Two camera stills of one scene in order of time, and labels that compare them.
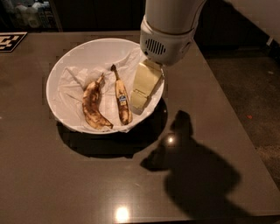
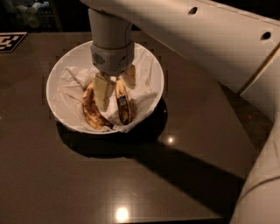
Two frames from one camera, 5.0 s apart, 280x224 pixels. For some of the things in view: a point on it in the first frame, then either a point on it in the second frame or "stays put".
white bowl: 90,83 stays put
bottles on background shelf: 38,15 stays put
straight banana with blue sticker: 123,103 stays put
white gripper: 166,47 → 114,60
